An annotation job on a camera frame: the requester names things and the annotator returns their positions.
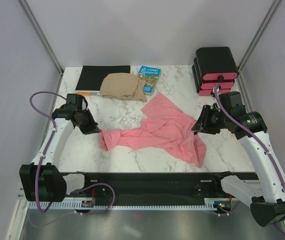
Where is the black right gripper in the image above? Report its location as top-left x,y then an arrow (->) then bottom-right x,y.
191,104 -> 231,135

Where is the pink t shirt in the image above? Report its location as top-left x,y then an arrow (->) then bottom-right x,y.
100,93 -> 207,168

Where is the beige t shirt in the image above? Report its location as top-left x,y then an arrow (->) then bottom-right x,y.
100,73 -> 147,103

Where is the black pink drawer unit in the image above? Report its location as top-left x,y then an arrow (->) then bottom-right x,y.
191,46 -> 239,96

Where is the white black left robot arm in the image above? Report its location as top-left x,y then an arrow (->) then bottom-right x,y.
19,93 -> 100,202

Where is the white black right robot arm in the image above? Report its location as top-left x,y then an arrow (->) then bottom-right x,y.
191,91 -> 285,227

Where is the orange pencil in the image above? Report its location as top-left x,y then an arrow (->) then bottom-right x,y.
76,91 -> 101,96

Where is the black notebook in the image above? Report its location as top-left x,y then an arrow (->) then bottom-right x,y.
75,65 -> 131,93

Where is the blue treehouse book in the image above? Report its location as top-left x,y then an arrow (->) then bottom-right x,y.
138,66 -> 161,96

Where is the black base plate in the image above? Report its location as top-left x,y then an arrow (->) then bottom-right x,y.
57,171 -> 261,207

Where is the white slotted cable duct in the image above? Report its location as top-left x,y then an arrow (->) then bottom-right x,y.
40,198 -> 232,211

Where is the left aluminium frame post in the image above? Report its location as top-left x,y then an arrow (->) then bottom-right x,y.
17,0 -> 65,74

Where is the aluminium frame post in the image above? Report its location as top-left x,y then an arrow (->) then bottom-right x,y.
17,0 -> 65,74
236,0 -> 283,73

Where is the right aluminium frame post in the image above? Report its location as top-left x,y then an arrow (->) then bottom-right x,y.
236,0 -> 283,73

